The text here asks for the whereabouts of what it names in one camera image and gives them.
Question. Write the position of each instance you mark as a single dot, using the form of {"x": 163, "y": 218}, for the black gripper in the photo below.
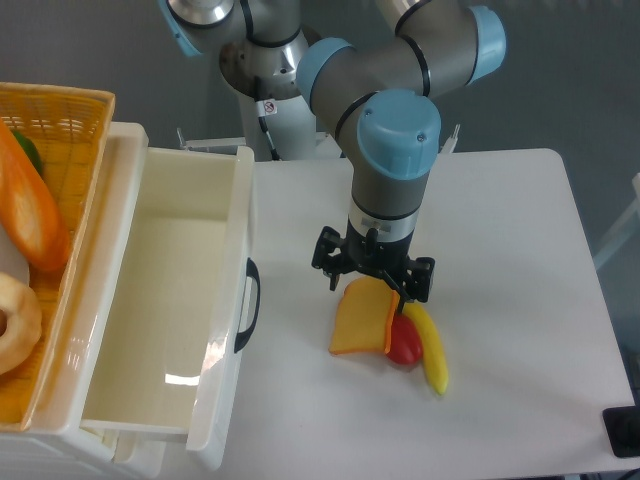
{"x": 410, "y": 279}

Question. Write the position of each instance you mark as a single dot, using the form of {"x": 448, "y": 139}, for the yellow toy bread slice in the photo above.
{"x": 363, "y": 318}

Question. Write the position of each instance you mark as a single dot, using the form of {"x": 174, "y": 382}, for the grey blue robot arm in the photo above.
{"x": 378, "y": 106}

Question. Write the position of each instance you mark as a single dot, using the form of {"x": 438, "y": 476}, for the red toy bell pepper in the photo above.
{"x": 406, "y": 347}

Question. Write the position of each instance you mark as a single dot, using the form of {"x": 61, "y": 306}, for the yellow toy banana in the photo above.
{"x": 434, "y": 358}

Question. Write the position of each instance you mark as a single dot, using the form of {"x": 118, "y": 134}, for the white open plastic drawer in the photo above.
{"x": 205, "y": 308}

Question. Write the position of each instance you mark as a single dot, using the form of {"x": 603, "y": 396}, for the black device at edge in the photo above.
{"x": 622, "y": 427}

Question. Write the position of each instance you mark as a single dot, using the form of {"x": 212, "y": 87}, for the orange woven basket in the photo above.
{"x": 69, "y": 127}

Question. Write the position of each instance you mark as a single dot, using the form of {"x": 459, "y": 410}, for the beige toy bagel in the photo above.
{"x": 23, "y": 315}

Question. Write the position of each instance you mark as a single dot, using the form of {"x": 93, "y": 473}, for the orange toy baguette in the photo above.
{"x": 29, "y": 213}

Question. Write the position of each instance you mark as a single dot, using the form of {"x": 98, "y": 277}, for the white plastic drawer cabinet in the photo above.
{"x": 112, "y": 355}

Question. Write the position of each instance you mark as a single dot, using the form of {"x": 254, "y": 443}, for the green toy vegetable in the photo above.
{"x": 30, "y": 150}

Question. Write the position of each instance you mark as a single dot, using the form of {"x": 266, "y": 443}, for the black drawer handle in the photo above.
{"x": 250, "y": 306}

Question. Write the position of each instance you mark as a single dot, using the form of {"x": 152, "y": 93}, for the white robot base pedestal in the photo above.
{"x": 277, "y": 122}

